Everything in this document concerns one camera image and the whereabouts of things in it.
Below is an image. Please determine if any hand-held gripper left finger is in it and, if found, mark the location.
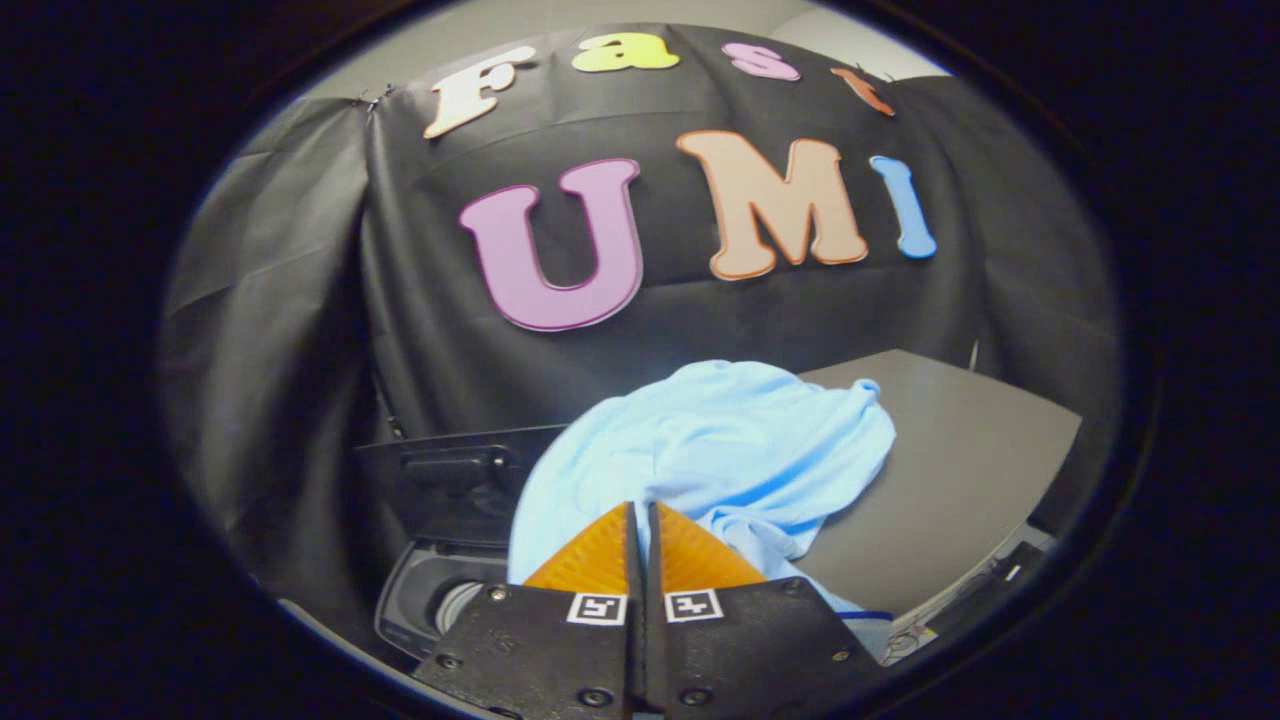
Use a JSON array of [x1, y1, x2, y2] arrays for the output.
[[412, 501, 642, 720]]

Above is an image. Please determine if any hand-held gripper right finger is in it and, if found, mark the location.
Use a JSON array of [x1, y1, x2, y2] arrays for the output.
[[643, 501, 887, 719]]

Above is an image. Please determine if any light blue garment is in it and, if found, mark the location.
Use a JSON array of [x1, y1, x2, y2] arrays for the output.
[[507, 360, 898, 663]]

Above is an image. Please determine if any black backdrop cloth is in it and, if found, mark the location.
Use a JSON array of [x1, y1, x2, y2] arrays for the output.
[[160, 22, 1121, 641]]

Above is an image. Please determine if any beige cabinet with dark frame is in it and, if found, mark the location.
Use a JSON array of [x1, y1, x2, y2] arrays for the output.
[[795, 349, 1084, 666]]

